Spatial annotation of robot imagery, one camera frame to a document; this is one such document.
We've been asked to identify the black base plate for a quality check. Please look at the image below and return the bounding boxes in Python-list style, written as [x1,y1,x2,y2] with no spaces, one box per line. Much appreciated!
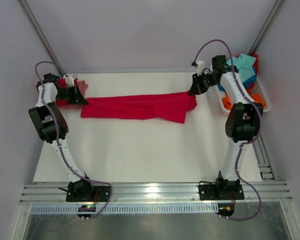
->
[198,180,245,201]
[65,185,110,203]

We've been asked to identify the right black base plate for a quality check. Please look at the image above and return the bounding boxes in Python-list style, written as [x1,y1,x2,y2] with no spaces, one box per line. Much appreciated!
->
[198,180,245,201]

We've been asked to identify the white plastic basket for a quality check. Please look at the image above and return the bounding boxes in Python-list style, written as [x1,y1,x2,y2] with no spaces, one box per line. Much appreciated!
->
[213,76,271,116]

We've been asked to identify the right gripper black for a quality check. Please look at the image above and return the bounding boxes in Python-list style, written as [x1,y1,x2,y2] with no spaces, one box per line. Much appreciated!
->
[188,71,219,96]

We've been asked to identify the left black connector board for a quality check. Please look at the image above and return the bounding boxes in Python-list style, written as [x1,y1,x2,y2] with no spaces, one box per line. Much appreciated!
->
[77,204,96,221]

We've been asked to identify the right aluminium corner post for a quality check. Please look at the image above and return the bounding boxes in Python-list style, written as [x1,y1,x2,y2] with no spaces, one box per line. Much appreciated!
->
[248,0,286,55]

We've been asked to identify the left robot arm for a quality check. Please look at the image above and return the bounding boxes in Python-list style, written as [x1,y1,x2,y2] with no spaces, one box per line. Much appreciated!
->
[28,73,95,202]

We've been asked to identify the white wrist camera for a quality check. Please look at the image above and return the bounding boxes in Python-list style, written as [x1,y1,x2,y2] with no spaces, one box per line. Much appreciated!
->
[191,60,205,76]
[64,73,78,88]

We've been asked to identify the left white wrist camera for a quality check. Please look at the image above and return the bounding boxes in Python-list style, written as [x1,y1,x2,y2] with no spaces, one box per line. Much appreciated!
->
[64,73,78,88]

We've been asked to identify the left aluminium corner post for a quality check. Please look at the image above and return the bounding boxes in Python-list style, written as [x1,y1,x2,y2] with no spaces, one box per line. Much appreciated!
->
[17,0,64,75]

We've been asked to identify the magenta t shirt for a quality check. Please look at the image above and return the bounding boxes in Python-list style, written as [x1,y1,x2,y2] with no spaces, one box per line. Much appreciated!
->
[80,91,197,124]

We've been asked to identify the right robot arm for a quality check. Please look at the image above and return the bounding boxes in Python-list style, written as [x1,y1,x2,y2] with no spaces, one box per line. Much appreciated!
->
[188,55,264,201]

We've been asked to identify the aluminium front rail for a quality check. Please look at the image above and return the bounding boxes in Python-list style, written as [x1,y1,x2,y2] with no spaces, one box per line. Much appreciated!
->
[19,181,293,205]

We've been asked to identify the aluminium corner post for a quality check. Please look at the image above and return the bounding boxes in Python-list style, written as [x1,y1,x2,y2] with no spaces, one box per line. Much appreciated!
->
[248,0,286,55]
[17,0,64,75]

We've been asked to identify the blue t shirt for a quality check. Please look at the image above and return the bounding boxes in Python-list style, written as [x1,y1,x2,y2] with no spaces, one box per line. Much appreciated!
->
[218,65,257,92]

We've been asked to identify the right black connector board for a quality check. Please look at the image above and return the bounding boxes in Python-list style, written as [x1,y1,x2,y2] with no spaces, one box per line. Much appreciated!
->
[216,204,235,219]

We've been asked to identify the folded salmon pink t shirt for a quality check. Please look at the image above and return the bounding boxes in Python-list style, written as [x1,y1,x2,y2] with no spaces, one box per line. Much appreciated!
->
[76,80,89,97]

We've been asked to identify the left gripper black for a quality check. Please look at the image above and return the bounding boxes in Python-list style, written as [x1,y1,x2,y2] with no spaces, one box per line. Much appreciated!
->
[55,83,89,106]

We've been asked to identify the black connector board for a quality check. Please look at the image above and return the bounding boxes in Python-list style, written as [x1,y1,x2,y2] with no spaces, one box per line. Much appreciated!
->
[77,204,96,221]
[216,204,235,219]

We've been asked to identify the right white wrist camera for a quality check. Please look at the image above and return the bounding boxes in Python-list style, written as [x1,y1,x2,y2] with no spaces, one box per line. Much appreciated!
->
[191,60,205,76]

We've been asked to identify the red t shirt in basket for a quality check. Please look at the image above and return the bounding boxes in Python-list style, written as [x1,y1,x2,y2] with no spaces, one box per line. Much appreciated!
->
[250,54,259,76]

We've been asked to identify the turquoise t shirt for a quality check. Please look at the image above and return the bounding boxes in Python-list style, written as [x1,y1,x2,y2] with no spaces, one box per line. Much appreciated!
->
[226,53,257,83]

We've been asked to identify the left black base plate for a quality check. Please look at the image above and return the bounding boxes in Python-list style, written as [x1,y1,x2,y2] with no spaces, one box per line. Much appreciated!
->
[65,185,110,203]

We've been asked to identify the folded red t shirt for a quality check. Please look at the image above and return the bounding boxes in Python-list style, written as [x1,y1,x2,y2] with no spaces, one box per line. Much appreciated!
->
[55,78,81,110]

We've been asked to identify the orange t shirt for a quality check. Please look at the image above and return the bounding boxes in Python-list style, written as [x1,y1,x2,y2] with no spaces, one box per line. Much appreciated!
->
[222,92,267,111]

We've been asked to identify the slotted white cable duct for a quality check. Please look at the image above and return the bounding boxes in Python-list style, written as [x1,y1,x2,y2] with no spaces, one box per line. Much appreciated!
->
[29,202,218,215]

